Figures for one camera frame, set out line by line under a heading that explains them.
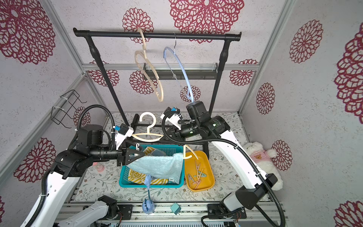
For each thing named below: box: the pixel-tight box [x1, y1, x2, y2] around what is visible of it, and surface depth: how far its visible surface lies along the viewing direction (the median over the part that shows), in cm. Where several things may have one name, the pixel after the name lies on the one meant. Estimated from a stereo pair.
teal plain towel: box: [126, 152, 184, 184], surface depth 63 cm
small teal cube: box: [170, 202, 182, 216], surface depth 75 cm
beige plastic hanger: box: [131, 111, 199, 161], surface depth 58 cm
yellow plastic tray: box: [184, 150, 216, 193], surface depth 86 cm
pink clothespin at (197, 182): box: [192, 179, 202, 190], surface depth 85 cm
